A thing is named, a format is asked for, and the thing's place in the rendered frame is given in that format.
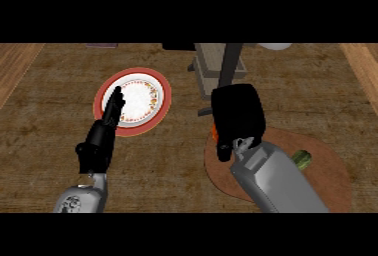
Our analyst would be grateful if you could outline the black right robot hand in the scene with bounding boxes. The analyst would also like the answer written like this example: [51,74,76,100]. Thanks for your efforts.
[209,83,267,163]

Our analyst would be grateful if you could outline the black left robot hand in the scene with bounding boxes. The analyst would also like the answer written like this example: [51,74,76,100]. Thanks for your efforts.
[73,85,126,175]

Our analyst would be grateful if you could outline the red tomato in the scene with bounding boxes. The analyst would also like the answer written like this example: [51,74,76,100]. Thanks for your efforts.
[209,123,219,142]

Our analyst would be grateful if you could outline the grey tiered basket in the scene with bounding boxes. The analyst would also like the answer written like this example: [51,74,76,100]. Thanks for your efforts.
[186,42,249,117]

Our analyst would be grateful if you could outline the brown wooden cutting board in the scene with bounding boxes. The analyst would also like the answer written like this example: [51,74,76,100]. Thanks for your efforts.
[202,125,354,214]

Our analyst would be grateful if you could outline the red round placemat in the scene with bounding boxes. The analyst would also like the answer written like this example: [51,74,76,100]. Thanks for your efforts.
[91,67,174,138]

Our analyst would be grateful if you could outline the white patterned plate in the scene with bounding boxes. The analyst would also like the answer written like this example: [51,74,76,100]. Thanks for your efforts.
[100,74,163,129]

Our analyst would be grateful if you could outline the green zucchini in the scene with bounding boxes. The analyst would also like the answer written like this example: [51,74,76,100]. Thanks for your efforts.
[290,149,314,171]

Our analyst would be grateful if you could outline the white round object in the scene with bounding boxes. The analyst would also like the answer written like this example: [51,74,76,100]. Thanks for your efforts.
[256,42,293,51]

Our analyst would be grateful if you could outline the dark purple flat object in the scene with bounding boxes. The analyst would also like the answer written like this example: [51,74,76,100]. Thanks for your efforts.
[85,42,118,49]

